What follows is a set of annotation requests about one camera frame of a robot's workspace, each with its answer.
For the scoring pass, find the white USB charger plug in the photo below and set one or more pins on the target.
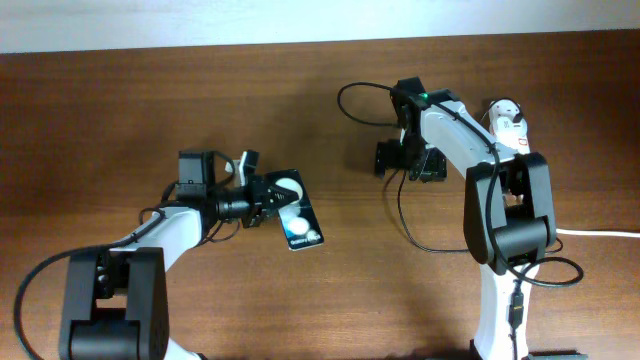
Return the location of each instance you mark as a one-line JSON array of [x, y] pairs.
[[509, 132]]

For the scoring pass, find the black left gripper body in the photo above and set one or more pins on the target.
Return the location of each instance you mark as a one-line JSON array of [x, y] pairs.
[[258, 205]]

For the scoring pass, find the black Samsung smartphone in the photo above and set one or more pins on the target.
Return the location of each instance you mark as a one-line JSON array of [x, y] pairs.
[[298, 219]]

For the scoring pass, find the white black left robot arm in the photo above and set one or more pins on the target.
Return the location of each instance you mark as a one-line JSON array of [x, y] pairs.
[[115, 304]]

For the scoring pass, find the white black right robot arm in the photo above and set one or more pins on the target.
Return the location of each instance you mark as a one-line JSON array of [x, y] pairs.
[[509, 218]]

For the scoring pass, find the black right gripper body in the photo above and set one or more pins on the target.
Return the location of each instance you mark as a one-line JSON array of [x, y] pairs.
[[418, 158]]

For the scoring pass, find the white power strip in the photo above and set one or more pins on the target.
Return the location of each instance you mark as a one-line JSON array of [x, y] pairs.
[[510, 108]]

